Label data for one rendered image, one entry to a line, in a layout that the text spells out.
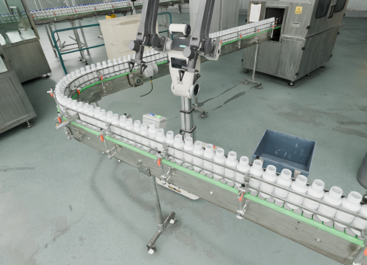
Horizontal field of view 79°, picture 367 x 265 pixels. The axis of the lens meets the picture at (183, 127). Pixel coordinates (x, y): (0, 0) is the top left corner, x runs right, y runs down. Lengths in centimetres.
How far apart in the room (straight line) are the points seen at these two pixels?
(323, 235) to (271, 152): 76
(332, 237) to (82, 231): 195
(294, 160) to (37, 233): 228
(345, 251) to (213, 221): 124
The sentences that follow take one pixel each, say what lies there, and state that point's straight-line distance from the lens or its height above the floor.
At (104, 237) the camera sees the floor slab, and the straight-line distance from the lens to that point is 228.
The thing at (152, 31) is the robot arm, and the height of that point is 153.
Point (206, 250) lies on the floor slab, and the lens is 208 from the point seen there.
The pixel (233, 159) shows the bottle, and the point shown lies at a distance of 106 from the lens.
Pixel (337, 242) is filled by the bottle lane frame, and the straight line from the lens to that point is 118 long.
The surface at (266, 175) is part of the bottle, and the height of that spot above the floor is 113.
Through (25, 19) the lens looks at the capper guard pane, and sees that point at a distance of 616.
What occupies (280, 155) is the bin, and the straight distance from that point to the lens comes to 175.
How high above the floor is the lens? 186
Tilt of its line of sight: 34 degrees down
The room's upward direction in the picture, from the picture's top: 4 degrees counter-clockwise
